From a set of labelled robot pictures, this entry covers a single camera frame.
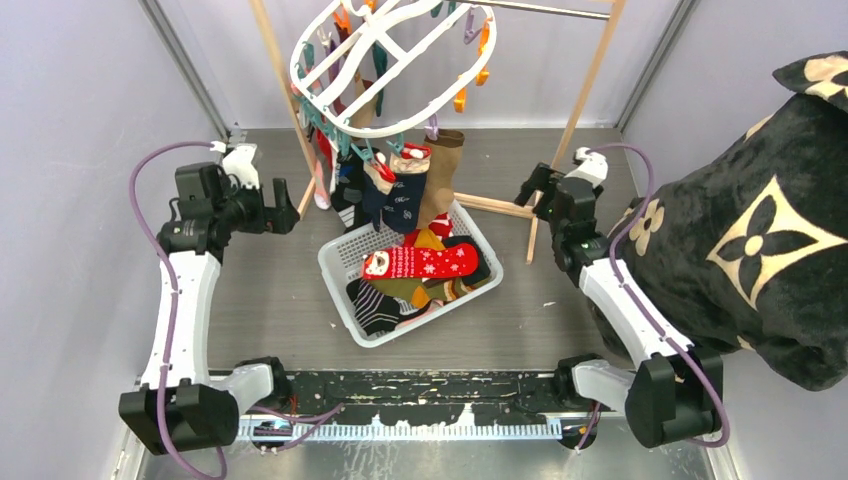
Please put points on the white oval clip hanger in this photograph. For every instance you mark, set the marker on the white oval clip hanger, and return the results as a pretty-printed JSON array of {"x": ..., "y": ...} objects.
[{"x": 376, "y": 62}]

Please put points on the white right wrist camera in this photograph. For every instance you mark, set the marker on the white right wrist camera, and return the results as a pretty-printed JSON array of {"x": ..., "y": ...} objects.
[{"x": 590, "y": 166}]

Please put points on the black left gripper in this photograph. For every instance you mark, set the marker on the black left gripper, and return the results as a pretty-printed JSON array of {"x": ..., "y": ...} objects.
[{"x": 279, "y": 219}]

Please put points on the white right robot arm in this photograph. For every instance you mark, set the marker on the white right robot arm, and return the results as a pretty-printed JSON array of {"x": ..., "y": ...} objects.
[{"x": 674, "y": 391}]

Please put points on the black floral plush blanket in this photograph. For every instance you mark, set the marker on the black floral plush blanket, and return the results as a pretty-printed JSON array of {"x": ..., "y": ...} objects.
[{"x": 750, "y": 251}]

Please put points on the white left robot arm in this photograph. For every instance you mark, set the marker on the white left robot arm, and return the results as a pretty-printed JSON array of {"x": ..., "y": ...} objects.
[{"x": 177, "y": 400}]

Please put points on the white plastic basket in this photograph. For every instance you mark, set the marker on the white plastic basket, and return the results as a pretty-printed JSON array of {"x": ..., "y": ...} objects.
[{"x": 341, "y": 262}]

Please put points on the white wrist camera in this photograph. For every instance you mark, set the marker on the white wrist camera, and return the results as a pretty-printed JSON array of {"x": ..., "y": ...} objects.
[
  {"x": 590, "y": 166},
  {"x": 241, "y": 162}
]

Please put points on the wooden drying rack frame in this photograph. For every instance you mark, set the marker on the wooden drying rack frame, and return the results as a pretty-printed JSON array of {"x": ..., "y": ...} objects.
[{"x": 314, "y": 89}]

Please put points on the red snowflake sock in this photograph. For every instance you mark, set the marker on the red snowflake sock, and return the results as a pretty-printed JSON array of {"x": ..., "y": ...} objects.
[{"x": 421, "y": 262}]

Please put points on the purple clip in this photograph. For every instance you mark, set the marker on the purple clip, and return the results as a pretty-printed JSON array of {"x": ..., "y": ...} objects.
[{"x": 432, "y": 127}]

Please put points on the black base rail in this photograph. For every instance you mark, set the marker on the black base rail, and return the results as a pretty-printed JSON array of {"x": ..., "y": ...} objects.
[{"x": 341, "y": 406}]

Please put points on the santa christmas sock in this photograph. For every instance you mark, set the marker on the santa christmas sock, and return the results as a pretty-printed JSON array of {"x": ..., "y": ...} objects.
[{"x": 412, "y": 159}]

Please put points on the olive green sock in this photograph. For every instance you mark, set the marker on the olive green sock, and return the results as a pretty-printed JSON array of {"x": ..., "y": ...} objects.
[{"x": 418, "y": 292}]

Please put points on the orange clip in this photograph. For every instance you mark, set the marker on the orange clip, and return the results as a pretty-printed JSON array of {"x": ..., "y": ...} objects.
[
  {"x": 459, "y": 101},
  {"x": 483, "y": 75}
]

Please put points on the brown sock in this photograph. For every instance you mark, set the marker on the brown sock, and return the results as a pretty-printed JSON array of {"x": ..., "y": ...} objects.
[{"x": 446, "y": 153}]

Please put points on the navy blue patterned sock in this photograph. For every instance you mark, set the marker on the navy blue patterned sock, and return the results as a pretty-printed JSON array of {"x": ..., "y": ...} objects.
[{"x": 395, "y": 205}]

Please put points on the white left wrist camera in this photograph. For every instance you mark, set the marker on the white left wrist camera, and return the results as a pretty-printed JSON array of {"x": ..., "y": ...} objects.
[{"x": 241, "y": 162}]

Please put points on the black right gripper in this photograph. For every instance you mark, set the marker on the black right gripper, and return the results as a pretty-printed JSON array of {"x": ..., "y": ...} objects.
[{"x": 538, "y": 181}]

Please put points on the black white striped sock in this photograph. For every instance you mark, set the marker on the black white striped sock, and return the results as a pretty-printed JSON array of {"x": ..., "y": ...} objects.
[{"x": 376, "y": 313}]

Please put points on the metal rack rod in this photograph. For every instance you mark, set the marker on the metal rack rod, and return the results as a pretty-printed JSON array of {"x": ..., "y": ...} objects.
[{"x": 520, "y": 6}]

